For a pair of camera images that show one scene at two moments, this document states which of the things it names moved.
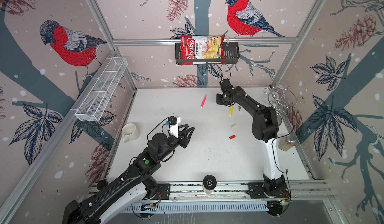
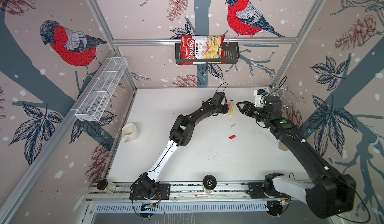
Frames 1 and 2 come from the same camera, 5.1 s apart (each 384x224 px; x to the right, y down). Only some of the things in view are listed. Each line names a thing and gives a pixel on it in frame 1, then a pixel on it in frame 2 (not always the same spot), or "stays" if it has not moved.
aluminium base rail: (299, 191) stays
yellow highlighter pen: (230, 112) stays
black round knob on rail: (209, 182) stays
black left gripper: (184, 139) -> (225, 108)
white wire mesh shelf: (101, 89) stays
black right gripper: (218, 102) -> (245, 106)
